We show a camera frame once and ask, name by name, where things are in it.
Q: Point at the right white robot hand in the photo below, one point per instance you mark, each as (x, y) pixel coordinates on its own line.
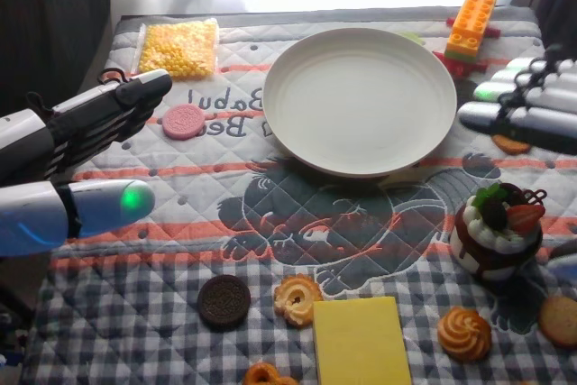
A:
(536, 105)

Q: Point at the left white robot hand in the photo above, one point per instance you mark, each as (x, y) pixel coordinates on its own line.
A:
(90, 119)

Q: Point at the chocolate cupcake with strawberry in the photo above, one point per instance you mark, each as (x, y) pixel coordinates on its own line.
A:
(496, 241)

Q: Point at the white round plate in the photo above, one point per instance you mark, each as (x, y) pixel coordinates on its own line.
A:
(360, 101)

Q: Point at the brown round biscuit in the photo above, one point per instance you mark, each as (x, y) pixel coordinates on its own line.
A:
(511, 146)

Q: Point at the red toy connector piece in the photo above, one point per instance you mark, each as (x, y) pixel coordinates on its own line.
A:
(457, 68)

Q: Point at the pink sandwich cookie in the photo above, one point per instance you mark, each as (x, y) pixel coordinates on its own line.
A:
(182, 121)

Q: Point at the orange building brick stack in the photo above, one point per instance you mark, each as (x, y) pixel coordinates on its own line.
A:
(472, 26)

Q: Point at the bag of yellow beads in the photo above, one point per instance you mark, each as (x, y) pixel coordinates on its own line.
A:
(178, 49)

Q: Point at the small green toy piece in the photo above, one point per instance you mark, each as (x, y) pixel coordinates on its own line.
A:
(411, 37)

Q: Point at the pale round biscuit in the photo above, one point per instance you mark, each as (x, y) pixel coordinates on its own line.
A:
(561, 323)

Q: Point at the dark chocolate sandwich cookie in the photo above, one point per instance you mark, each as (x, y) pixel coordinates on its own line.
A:
(224, 303)

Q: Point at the swirl rosette butter cookie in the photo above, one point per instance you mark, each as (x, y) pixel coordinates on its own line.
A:
(464, 334)

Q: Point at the grey quilt with bear print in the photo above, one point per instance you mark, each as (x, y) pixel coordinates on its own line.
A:
(315, 231)

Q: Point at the yellow rectangular pad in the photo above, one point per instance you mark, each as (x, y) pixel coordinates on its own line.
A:
(360, 344)

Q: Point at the pretzel-shaped butter cookie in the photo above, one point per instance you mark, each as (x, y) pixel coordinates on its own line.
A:
(263, 375)

